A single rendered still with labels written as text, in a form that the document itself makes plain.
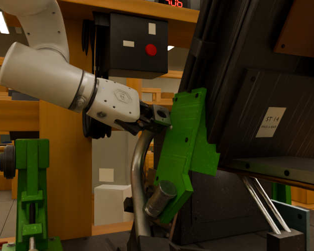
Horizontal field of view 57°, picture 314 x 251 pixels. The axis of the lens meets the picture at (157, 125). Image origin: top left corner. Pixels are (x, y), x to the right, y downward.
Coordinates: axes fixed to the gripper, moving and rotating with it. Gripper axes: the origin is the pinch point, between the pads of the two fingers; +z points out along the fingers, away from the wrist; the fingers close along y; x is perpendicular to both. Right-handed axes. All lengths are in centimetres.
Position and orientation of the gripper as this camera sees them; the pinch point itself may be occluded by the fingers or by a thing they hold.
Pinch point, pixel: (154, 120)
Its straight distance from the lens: 65.4
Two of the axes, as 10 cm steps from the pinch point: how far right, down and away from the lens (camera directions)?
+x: -5.2, 6.5, 5.5
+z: 8.5, 3.3, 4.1
